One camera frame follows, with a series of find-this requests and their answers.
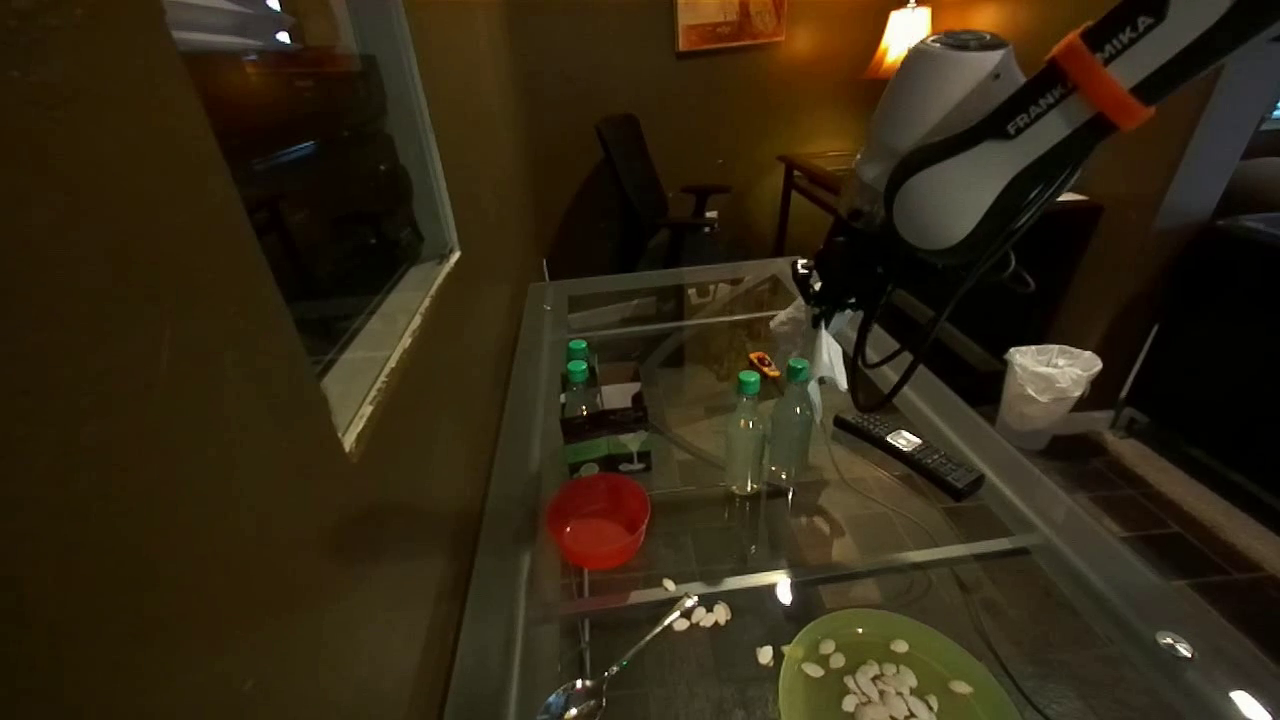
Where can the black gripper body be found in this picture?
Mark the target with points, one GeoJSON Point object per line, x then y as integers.
{"type": "Point", "coordinates": [840, 266]}

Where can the white framed window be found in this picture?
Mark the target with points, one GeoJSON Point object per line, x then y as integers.
{"type": "Point", "coordinates": [314, 175]}

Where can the clear bottle green cap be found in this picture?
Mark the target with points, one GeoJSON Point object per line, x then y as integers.
{"type": "Point", "coordinates": [746, 441]}
{"type": "Point", "coordinates": [793, 424]}

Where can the white trash bin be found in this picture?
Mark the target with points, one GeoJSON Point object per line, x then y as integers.
{"type": "Point", "coordinates": [1045, 384]}

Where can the framed wall picture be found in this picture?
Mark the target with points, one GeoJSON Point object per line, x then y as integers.
{"type": "Point", "coordinates": [727, 20]}

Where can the dark bottle green cap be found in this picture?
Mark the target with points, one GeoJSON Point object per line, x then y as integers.
{"type": "Point", "coordinates": [579, 400]}

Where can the black remote control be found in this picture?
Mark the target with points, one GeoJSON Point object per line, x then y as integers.
{"type": "Point", "coordinates": [904, 451]}

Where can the green round plate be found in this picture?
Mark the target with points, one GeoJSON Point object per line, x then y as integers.
{"type": "Point", "coordinates": [824, 703]}

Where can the black office chair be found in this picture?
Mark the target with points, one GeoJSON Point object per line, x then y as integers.
{"type": "Point", "coordinates": [633, 181]}

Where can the dark wooden desk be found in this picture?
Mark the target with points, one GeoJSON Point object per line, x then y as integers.
{"type": "Point", "coordinates": [813, 181]}

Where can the black green bottle pack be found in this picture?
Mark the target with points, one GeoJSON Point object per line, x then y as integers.
{"type": "Point", "coordinates": [622, 451]}

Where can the metal spoon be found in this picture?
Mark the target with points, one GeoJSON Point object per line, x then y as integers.
{"type": "Point", "coordinates": [625, 657]}

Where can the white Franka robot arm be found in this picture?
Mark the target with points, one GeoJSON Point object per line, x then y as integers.
{"type": "Point", "coordinates": [972, 121]}

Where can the lit table lamp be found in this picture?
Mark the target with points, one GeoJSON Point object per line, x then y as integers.
{"type": "Point", "coordinates": [901, 25]}

